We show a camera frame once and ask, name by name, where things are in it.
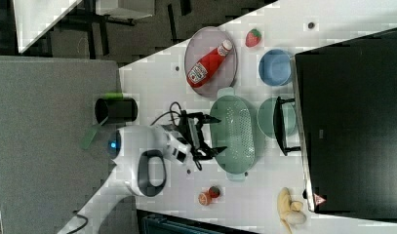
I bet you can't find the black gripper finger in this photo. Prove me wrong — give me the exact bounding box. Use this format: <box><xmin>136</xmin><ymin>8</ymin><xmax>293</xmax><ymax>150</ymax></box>
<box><xmin>204</xmin><ymin>146</ymin><xmax>226</xmax><ymax>160</ymax></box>
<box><xmin>201</xmin><ymin>114</ymin><xmax>220</xmax><ymax>124</ymax></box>

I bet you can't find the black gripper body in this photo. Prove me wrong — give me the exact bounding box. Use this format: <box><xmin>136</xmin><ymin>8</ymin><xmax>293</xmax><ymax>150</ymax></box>
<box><xmin>176</xmin><ymin>110</ymin><xmax>209</xmax><ymax>161</ymax></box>

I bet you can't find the green plastic strainer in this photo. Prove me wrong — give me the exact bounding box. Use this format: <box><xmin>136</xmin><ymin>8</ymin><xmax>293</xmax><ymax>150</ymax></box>
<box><xmin>210</xmin><ymin>87</ymin><xmax>256</xmax><ymax>181</ymax></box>

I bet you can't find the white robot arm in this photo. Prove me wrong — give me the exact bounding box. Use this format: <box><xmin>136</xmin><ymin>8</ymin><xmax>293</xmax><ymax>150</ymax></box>
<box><xmin>57</xmin><ymin>111</ymin><xmax>224</xmax><ymax>234</ymax></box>

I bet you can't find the toy orange slice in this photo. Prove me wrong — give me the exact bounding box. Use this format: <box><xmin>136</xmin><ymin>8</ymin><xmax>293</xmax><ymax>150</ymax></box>
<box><xmin>198</xmin><ymin>192</ymin><xmax>212</xmax><ymax>206</ymax></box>

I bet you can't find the plush ketchup bottle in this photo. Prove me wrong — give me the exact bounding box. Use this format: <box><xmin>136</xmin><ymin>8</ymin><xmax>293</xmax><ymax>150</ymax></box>
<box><xmin>186</xmin><ymin>40</ymin><xmax>232</xmax><ymax>88</ymax></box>

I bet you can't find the green plastic cup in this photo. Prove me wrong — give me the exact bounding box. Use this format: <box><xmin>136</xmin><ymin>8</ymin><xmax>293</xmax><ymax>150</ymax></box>
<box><xmin>257</xmin><ymin>97</ymin><xmax>297</xmax><ymax>139</ymax></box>

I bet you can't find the black utensil holder cup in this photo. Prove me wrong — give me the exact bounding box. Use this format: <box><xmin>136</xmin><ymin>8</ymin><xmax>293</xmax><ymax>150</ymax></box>
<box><xmin>95</xmin><ymin>97</ymin><xmax>138</xmax><ymax>124</ymax></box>

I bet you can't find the grey round plate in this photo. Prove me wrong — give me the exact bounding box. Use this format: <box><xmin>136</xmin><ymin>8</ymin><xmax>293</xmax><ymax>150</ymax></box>
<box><xmin>184</xmin><ymin>27</ymin><xmax>238</xmax><ymax>98</ymax></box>

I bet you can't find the blue plastic cup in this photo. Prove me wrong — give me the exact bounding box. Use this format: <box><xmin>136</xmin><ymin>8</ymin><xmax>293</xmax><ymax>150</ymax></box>
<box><xmin>258</xmin><ymin>49</ymin><xmax>293</xmax><ymax>87</ymax></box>

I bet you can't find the blue crate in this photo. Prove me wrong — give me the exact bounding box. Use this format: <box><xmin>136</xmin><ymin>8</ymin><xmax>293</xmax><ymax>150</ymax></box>
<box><xmin>140</xmin><ymin>214</ymin><xmax>254</xmax><ymax>234</ymax></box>

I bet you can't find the toy strawberry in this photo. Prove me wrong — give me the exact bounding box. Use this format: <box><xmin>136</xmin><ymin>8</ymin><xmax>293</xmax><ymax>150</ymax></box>
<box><xmin>245</xmin><ymin>28</ymin><xmax>261</xmax><ymax>48</ymax></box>

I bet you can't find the toy peeled banana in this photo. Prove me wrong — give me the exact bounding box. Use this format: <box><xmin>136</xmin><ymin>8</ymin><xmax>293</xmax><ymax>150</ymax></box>
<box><xmin>277</xmin><ymin>187</ymin><xmax>306</xmax><ymax>234</ymax></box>

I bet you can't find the black toaster oven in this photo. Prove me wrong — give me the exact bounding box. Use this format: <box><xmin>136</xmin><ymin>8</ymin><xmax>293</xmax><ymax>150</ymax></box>
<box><xmin>289</xmin><ymin>27</ymin><xmax>397</xmax><ymax>223</ymax></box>

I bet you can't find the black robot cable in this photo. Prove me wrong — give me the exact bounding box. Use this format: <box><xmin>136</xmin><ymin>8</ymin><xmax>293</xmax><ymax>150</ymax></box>
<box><xmin>149</xmin><ymin>100</ymin><xmax>187</xmax><ymax>127</ymax></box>

